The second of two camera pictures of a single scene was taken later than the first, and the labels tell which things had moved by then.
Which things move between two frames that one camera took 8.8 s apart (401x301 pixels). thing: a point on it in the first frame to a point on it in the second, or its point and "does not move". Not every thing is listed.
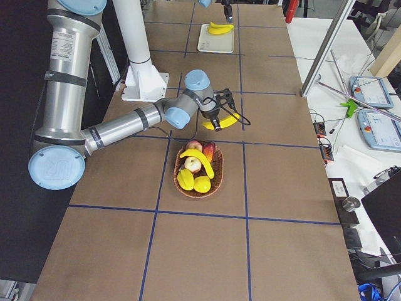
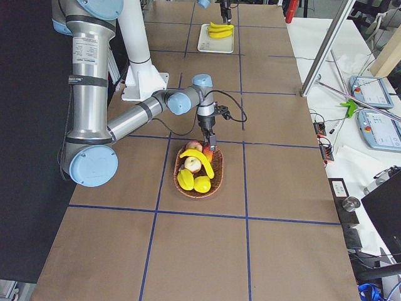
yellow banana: (213, 25) does not move
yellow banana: (200, 155) does not move
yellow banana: (224, 123) to (220, 34)
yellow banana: (219, 30) does not move
